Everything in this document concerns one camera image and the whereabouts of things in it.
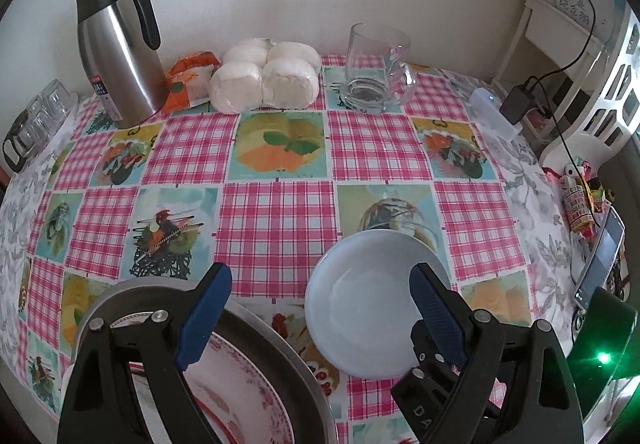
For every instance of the strawberry print bowl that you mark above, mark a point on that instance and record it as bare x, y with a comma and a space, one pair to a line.
150, 404

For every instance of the white cutout furniture panel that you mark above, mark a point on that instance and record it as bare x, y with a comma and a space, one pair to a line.
575, 139

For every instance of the bag of white steamed buns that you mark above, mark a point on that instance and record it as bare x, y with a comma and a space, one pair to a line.
260, 79

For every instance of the white power strip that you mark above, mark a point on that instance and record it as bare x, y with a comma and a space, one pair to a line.
492, 111

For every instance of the stainless steel basin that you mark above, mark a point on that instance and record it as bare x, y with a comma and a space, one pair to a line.
285, 359

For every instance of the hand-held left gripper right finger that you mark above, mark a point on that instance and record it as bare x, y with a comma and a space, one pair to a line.
435, 309

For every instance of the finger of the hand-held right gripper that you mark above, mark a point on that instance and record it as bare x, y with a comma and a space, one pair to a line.
422, 344

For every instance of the orange snack packet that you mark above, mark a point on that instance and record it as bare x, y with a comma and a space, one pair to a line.
187, 84

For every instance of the clear drinking glass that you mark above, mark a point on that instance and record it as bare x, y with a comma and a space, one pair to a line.
42, 111
27, 126
60, 94

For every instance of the pink checked picture tablecloth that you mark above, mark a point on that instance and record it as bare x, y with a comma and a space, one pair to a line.
275, 214

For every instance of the clear glass mug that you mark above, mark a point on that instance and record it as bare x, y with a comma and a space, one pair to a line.
370, 64

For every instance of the pale blue bowl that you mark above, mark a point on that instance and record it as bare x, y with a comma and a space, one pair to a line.
365, 294

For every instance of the smartphone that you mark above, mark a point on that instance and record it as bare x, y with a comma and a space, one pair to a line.
600, 259

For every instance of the stainless steel thermos jug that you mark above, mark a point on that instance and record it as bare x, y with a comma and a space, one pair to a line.
120, 64

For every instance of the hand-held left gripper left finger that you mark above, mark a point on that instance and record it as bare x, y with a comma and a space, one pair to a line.
205, 314

